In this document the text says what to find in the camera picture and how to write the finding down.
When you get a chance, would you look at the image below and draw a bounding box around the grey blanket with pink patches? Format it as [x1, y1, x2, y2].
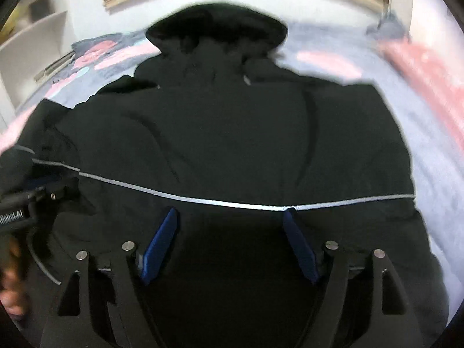
[1, 23, 463, 315]

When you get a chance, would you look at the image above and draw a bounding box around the pink folded quilt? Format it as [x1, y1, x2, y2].
[378, 39, 463, 148]

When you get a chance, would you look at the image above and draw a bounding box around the grey pillow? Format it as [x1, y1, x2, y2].
[366, 12, 410, 41]

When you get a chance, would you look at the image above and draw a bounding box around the black hooded jacket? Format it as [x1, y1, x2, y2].
[1, 4, 448, 347]

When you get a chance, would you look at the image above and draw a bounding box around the white bookshelf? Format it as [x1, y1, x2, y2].
[1, 0, 75, 131]

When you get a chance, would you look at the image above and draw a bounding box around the person's left hand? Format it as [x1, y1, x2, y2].
[1, 236, 28, 320]

